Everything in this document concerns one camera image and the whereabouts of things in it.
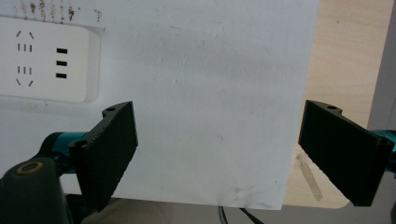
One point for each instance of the strip of clear tape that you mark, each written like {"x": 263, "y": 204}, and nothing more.
{"x": 308, "y": 176}

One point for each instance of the white power strip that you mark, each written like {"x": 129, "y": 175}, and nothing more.
{"x": 46, "y": 62}

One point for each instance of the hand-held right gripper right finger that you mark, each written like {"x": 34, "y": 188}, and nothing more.
{"x": 342, "y": 152}

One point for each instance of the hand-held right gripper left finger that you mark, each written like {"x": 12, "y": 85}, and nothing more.
{"x": 106, "y": 155}

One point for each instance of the white board sheet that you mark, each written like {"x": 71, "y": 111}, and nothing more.
{"x": 202, "y": 109}

